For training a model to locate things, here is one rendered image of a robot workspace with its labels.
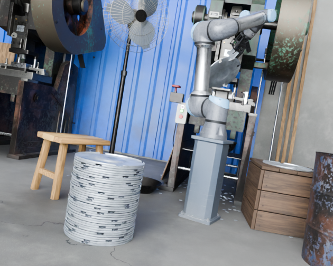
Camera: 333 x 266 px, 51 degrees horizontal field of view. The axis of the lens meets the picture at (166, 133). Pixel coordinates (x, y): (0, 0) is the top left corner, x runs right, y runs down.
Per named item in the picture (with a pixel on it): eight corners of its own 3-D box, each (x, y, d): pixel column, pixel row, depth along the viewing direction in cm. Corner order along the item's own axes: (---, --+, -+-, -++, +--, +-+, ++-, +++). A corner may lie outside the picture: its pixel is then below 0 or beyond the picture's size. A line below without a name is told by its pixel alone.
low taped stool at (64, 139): (52, 201, 183) (61, 138, 181) (28, 189, 198) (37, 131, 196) (102, 196, 209) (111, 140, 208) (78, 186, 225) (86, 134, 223)
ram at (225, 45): (235, 77, 257) (242, 36, 255) (214, 74, 260) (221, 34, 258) (235, 79, 274) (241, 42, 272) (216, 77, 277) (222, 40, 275)
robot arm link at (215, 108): (216, 120, 184) (221, 95, 183) (199, 117, 194) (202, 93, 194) (231, 123, 192) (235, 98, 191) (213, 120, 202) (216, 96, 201)
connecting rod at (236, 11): (238, 49, 258) (246, 2, 257) (221, 47, 261) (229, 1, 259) (238, 54, 279) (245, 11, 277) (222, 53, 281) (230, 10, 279)
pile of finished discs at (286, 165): (321, 174, 190) (322, 173, 190) (268, 165, 192) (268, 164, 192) (304, 167, 219) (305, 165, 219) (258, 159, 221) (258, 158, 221)
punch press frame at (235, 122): (237, 180, 246) (270, -12, 239) (177, 169, 254) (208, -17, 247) (237, 167, 324) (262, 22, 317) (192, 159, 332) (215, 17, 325)
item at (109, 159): (154, 170, 139) (154, 168, 139) (81, 163, 127) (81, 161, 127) (132, 157, 165) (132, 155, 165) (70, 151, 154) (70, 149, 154)
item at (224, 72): (206, 94, 262) (206, 93, 262) (241, 77, 262) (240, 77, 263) (201, 68, 238) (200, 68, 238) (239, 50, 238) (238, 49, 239)
